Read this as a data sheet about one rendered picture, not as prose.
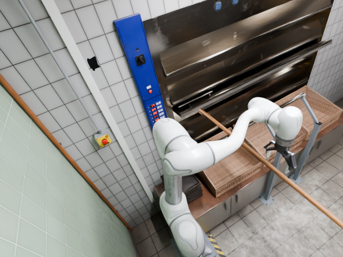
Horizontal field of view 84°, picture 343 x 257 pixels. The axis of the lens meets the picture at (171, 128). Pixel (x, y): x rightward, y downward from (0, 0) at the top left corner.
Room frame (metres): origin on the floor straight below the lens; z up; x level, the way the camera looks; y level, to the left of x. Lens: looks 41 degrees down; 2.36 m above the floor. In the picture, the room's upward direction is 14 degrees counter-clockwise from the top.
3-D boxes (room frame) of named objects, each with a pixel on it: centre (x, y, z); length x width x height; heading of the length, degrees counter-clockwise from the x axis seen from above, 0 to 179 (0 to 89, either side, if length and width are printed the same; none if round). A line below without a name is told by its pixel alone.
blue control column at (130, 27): (2.18, 0.39, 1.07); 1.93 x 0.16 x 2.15; 18
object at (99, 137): (1.11, 0.51, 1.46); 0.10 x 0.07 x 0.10; 108
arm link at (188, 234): (0.42, 0.06, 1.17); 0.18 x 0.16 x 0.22; 16
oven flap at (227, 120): (1.63, -0.90, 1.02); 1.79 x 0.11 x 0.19; 108
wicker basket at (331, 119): (1.57, -1.58, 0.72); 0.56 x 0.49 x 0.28; 109
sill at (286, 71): (1.65, -0.89, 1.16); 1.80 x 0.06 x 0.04; 108
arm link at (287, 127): (0.64, -0.55, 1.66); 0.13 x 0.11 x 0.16; 16
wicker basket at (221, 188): (1.19, -0.44, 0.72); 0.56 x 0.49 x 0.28; 107
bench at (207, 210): (1.32, -0.89, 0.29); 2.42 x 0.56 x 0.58; 108
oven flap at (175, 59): (1.63, -0.90, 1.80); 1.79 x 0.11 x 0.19; 108
